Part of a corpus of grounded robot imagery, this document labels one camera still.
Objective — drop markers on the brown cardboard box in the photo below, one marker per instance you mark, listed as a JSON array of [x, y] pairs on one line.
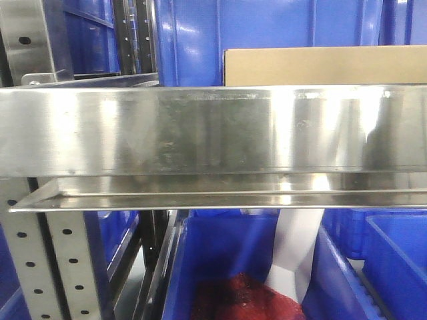
[[361, 65]]

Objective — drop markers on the red mesh bag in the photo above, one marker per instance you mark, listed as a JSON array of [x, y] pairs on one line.
[[242, 297]]

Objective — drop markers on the stainless steel shelf beam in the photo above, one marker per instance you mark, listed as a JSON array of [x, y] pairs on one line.
[[182, 148]]

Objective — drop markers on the black metal rack post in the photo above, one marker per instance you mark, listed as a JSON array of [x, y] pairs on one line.
[[134, 26]]

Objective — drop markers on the blue bin with red mesh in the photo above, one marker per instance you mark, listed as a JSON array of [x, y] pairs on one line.
[[220, 247]]

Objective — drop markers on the blue plastic bin right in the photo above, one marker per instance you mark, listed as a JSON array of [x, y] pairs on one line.
[[395, 267]]

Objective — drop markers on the perforated steel shelf upright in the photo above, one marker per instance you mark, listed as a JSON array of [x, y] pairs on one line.
[[52, 259]]

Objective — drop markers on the large blue plastic crate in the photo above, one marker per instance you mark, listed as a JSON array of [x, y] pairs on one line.
[[192, 36]]

